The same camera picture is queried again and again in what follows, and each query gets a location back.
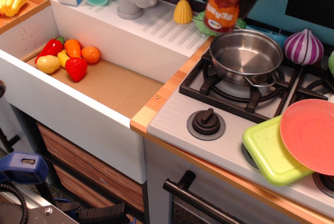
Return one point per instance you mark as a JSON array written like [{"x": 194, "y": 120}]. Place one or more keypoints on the orange toy fruit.
[{"x": 90, "y": 54}]

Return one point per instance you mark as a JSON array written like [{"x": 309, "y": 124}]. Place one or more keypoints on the blue clamp handle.
[{"x": 23, "y": 168}]

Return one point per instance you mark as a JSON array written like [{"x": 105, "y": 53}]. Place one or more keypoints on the black stove knob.
[
  {"x": 324, "y": 183},
  {"x": 206, "y": 125}
]

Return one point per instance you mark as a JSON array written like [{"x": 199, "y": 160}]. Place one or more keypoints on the orange toy carrot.
[{"x": 73, "y": 48}]

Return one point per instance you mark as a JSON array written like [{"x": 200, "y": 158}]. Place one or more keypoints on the black stove grate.
[{"x": 257, "y": 104}]

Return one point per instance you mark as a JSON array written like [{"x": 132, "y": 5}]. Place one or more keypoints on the small yellow toy piece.
[{"x": 63, "y": 57}]

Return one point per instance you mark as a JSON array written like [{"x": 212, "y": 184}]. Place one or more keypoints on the wooden drawer front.
[{"x": 88, "y": 177}]

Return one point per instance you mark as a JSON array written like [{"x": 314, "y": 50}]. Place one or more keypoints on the coral pink plastic plate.
[{"x": 306, "y": 129}]

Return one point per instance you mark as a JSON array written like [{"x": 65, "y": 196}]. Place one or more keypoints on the green toy at edge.
[{"x": 331, "y": 63}]

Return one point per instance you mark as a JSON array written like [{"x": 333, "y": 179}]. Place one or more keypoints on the red toy strawberry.
[{"x": 76, "y": 68}]

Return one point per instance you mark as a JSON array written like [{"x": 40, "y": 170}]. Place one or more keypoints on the red toy chili pepper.
[{"x": 53, "y": 47}]

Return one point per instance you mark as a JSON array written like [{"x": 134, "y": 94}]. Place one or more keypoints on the green toy bitter gourd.
[{"x": 199, "y": 21}]

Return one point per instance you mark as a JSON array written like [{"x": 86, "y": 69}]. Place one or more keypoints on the brown toy beans can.
[{"x": 221, "y": 15}]

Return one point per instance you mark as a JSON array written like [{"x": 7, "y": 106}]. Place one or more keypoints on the yellow toy potato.
[{"x": 48, "y": 64}]

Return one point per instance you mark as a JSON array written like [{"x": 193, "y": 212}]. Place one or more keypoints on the stainless steel pot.
[{"x": 246, "y": 58}]

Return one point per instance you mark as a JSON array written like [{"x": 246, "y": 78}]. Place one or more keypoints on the yellow toy corn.
[{"x": 183, "y": 12}]

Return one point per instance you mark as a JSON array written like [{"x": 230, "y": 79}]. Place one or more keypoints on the white toy sink basin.
[{"x": 137, "y": 58}]

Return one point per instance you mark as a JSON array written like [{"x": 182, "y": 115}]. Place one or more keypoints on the black oven door handle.
[{"x": 181, "y": 190}]

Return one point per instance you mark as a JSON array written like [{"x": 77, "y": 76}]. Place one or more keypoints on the purple toy onion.
[{"x": 303, "y": 48}]

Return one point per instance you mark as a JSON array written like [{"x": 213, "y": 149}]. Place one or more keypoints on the lime green plastic lid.
[{"x": 264, "y": 144}]

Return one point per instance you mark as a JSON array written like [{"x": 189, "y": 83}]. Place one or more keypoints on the brown cardboard sheet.
[{"x": 106, "y": 88}]

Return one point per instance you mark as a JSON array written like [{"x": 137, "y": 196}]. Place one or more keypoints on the blue plastic bowl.
[{"x": 279, "y": 38}]

